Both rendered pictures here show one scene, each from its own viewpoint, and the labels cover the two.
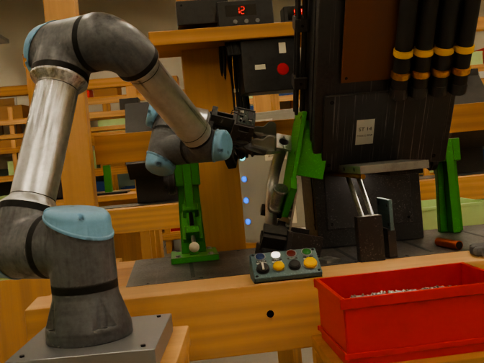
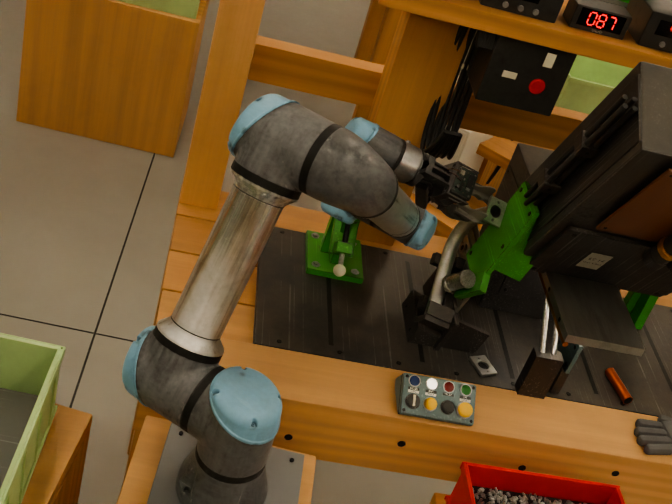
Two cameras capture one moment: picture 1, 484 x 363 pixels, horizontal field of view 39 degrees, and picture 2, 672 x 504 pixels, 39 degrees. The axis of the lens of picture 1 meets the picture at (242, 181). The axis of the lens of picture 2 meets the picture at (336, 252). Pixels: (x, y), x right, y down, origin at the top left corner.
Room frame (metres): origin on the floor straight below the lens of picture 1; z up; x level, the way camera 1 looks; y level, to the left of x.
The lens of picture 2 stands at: (0.14, 0.36, 2.14)
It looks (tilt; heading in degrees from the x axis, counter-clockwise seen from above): 34 degrees down; 353
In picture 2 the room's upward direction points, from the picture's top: 18 degrees clockwise
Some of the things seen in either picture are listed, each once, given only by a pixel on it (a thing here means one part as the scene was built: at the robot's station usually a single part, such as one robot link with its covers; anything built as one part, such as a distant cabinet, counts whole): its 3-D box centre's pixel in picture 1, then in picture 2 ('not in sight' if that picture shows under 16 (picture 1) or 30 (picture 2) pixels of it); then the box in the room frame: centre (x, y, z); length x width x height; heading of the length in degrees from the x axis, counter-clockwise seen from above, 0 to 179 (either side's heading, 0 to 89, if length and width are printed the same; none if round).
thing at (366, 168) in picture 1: (370, 168); (579, 284); (1.75, -0.33, 1.11); 0.39 x 0.16 x 0.03; 5
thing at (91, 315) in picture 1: (87, 308); (226, 469); (1.22, 0.29, 0.93); 0.15 x 0.15 x 0.10
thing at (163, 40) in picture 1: (299, 34); (581, 25); (2.10, -0.21, 1.52); 0.90 x 0.25 x 0.04; 95
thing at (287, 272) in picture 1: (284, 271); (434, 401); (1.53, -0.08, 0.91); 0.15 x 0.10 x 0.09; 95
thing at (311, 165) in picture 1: (306, 151); (515, 238); (1.77, -0.17, 1.17); 0.13 x 0.12 x 0.20; 95
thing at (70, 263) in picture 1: (77, 243); (237, 418); (1.22, 0.30, 1.05); 0.13 x 0.12 x 0.14; 63
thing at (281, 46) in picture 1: (269, 67); (520, 64); (2.04, -0.11, 1.42); 0.17 x 0.12 x 0.15; 95
